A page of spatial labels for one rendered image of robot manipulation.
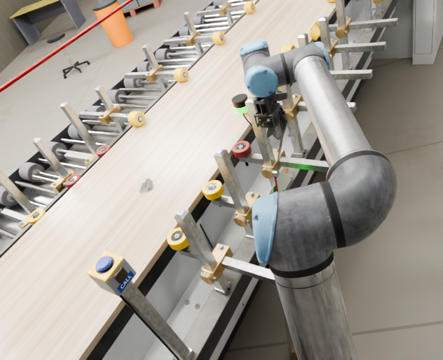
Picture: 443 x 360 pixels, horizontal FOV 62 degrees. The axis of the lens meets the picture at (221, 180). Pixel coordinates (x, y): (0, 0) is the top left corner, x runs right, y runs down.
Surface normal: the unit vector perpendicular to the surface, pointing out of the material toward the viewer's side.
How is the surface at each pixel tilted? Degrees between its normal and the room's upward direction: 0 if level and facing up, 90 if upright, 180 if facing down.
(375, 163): 26
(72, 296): 0
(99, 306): 0
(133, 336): 90
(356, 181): 14
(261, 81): 89
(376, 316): 0
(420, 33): 90
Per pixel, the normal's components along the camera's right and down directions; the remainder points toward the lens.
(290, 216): -0.26, -0.31
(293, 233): -0.14, 0.18
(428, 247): -0.31, -0.71
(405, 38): -0.48, 0.69
